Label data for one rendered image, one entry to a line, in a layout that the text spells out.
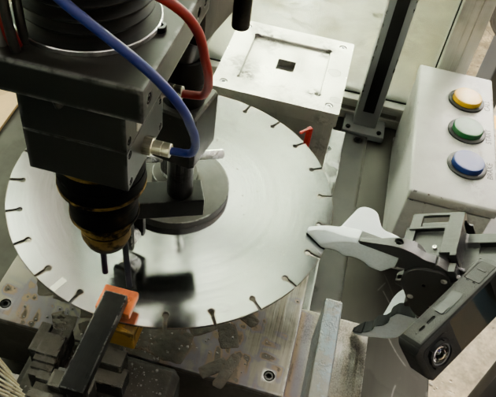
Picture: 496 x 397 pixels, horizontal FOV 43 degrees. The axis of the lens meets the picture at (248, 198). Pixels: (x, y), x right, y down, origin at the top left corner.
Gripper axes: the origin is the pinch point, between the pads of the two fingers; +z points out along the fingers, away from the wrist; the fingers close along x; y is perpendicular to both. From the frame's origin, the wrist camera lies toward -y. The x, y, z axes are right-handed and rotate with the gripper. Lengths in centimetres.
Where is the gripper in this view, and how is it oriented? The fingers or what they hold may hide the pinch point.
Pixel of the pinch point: (327, 288)
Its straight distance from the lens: 67.1
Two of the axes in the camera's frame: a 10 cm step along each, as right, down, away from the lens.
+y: 3.8, -6.4, 6.7
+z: -8.4, 0.7, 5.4
